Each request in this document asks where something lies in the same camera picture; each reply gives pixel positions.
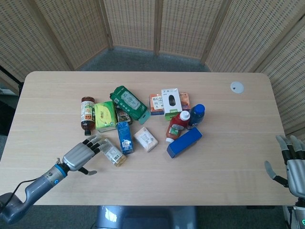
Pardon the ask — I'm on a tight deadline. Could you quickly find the wicker folding screen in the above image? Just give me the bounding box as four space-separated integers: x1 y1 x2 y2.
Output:
0 0 305 142

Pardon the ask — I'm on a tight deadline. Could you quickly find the black snack packet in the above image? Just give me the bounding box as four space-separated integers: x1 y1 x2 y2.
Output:
114 104 134 126

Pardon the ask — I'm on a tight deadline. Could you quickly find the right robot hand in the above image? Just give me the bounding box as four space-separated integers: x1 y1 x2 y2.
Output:
264 134 305 199

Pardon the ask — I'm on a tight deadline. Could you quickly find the green wet wipes pack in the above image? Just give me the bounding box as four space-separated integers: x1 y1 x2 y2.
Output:
109 85 152 125

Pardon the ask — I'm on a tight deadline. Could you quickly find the grey table cable grommet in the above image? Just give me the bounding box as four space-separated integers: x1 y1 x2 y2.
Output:
230 81 245 94

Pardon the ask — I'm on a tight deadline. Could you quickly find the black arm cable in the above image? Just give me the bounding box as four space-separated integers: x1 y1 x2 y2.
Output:
4 157 61 208

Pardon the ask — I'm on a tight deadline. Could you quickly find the yellow-green tissue pack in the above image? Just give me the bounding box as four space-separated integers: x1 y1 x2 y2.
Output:
93 100 118 133

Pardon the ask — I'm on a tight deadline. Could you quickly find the black stand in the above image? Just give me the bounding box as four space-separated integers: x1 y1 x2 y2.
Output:
0 65 24 96

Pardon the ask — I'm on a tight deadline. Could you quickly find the white computer mouse box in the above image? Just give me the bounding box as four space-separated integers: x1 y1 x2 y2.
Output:
161 88 181 121

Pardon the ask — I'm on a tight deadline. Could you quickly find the plain blue cardboard box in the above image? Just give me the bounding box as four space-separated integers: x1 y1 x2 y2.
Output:
166 126 203 159

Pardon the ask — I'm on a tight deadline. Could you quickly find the white facial tissue pack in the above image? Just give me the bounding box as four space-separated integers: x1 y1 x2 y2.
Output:
133 126 159 153

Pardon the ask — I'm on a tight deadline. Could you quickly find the orange and blue box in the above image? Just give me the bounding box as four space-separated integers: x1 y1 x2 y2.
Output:
149 92 192 116

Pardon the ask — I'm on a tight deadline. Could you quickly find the brown sauce bottle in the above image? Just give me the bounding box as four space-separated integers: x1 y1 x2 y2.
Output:
80 95 96 136

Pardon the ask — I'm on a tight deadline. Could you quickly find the blue tissue pack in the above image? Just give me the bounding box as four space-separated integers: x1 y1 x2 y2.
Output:
116 121 135 156

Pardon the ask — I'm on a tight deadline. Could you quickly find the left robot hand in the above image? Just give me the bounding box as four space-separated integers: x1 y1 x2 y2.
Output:
62 134 106 176

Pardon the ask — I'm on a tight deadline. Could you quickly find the blue capped drink bottle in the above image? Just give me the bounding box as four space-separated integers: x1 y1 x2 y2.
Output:
186 103 206 130

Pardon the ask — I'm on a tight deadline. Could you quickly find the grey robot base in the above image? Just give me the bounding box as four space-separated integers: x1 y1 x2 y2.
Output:
95 205 199 229

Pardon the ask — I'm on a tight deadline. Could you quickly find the red ketchup squeeze bottle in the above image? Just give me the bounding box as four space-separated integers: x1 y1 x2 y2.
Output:
165 110 191 144

